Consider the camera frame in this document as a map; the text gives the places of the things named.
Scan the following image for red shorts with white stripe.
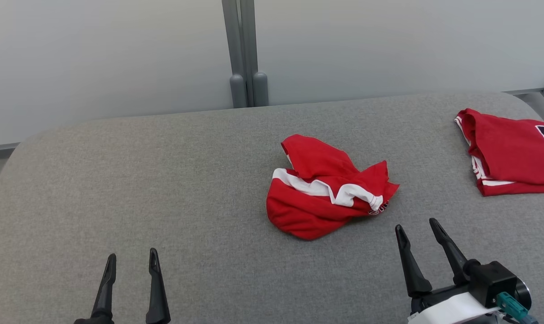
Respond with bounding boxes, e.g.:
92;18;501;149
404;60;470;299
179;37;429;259
266;134;400;240

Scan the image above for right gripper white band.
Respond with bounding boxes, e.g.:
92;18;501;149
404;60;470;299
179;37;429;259
395;218;502;324

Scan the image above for red t-shirt with white sleeves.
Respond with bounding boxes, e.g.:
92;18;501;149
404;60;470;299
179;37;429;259
454;108;544;197

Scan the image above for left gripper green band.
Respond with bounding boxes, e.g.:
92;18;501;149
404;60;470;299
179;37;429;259
74;247;171;324

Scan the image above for teal right camera connector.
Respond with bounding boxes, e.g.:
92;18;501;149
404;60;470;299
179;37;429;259
496;292;539;324

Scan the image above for grey partition post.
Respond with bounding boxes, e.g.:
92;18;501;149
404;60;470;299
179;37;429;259
239;0;269;108
222;0;248;108

